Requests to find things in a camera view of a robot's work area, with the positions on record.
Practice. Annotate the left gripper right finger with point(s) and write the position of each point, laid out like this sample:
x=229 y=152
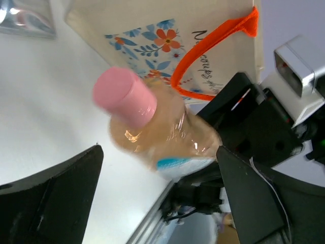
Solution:
x=269 y=206

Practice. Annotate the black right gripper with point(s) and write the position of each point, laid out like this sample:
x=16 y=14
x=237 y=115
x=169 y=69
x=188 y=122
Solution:
x=252 y=123

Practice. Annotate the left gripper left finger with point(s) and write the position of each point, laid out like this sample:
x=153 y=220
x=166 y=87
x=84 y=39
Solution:
x=53 y=205

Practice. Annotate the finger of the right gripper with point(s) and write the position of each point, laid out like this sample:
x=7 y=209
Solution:
x=196 y=193

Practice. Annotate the pink shampoo bottle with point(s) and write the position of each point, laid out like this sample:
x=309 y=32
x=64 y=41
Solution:
x=150 y=120

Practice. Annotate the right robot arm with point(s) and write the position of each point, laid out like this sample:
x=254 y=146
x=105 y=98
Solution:
x=316 y=145

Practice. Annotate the silver tube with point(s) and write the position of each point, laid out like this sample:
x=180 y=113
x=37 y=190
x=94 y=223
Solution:
x=28 y=18

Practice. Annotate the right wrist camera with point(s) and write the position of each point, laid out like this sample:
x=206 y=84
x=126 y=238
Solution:
x=299 y=76

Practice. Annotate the aluminium rail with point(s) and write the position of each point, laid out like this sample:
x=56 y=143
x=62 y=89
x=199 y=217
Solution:
x=152 y=222

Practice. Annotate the canvas bag orange handles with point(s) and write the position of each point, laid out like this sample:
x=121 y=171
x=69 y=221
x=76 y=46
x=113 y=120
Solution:
x=203 y=44

